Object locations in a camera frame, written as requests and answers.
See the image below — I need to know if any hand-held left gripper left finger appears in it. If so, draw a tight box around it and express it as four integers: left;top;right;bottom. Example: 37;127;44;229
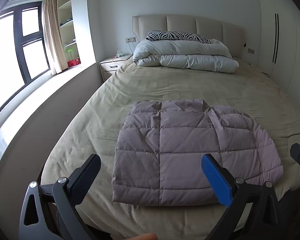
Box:
19;154;102;240

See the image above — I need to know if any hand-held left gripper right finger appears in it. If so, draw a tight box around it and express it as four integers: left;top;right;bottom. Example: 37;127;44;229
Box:
201;154;280;240

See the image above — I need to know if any mauve quilted hooded jacket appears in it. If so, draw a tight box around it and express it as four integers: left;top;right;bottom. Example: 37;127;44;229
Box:
112;98;284;207

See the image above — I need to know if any person's left hand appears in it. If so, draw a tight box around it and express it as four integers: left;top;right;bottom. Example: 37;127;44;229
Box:
129;233;158;240

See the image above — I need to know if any bed with beige sheet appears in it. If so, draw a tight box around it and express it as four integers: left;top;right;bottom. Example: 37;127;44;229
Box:
40;57;300;240

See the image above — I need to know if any white nightstand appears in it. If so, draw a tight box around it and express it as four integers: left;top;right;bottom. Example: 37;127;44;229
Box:
99;54;133;82

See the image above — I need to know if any white wardrobe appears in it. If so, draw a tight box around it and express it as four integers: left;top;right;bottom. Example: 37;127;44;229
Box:
256;0;300;115

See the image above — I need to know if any white folded duvet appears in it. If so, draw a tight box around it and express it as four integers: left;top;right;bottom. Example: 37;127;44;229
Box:
132;39;240;73

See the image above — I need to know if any beige curtain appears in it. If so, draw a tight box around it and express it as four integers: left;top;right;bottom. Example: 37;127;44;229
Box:
43;0;68;75

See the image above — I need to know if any black framed window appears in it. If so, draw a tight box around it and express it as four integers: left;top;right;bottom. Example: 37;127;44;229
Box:
0;1;52;123

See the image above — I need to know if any zebra print pillow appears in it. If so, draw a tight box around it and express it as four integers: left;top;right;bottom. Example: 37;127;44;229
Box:
146;30;212;44

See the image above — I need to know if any beige padded headboard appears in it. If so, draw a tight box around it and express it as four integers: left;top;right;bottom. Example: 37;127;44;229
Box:
132;14;247;60

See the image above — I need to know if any white built-in shelf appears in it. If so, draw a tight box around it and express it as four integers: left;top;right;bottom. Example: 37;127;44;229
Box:
56;0;82;68

